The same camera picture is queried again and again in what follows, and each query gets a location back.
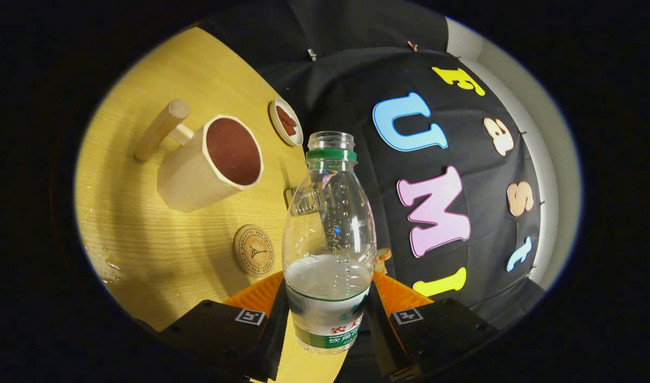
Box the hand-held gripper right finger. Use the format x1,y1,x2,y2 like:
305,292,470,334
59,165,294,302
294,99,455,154
365,271,500,382

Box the black backdrop cloth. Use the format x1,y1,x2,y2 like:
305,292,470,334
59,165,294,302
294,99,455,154
195,0,546,381

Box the wire mesh basket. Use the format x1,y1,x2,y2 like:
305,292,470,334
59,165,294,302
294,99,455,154
284,185,327,214

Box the toasted bread slice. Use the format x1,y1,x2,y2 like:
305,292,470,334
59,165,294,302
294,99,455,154
374,247,393,276

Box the clear plastic juice bottle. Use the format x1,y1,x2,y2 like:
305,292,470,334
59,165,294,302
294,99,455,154
281,131,378,355

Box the red sausage slices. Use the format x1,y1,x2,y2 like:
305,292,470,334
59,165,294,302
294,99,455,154
276,105,298,137

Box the round cork coaster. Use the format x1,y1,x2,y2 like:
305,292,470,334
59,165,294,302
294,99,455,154
232,224,276,276

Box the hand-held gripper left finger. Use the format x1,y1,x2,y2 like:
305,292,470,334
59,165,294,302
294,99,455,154
157,271,290,382

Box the small white plate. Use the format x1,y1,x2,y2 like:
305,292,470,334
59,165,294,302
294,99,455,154
269,98,304,147

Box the wooden table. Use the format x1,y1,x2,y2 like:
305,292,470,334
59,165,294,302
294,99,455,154
74,27,352,383

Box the beige cup with wooden handle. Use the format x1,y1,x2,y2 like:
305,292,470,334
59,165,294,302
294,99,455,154
134,98,264,214

